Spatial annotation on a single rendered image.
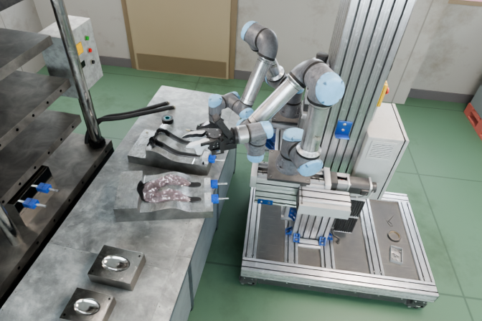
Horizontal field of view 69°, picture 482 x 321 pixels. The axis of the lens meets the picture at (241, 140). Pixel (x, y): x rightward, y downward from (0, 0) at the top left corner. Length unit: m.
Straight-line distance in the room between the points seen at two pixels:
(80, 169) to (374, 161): 1.70
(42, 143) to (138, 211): 0.66
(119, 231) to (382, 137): 1.42
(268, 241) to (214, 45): 2.60
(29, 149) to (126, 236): 0.70
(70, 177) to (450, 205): 3.04
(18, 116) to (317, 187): 1.52
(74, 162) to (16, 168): 0.42
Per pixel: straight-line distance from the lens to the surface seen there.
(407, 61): 4.44
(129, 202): 1.90
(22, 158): 2.13
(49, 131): 2.25
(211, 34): 4.33
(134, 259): 1.75
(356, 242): 2.73
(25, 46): 2.02
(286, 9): 4.19
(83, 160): 2.39
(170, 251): 1.83
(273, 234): 2.61
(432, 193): 3.65
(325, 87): 1.38
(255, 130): 1.41
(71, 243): 1.97
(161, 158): 2.13
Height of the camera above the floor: 2.35
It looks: 41 degrees down
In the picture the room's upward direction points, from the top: 4 degrees clockwise
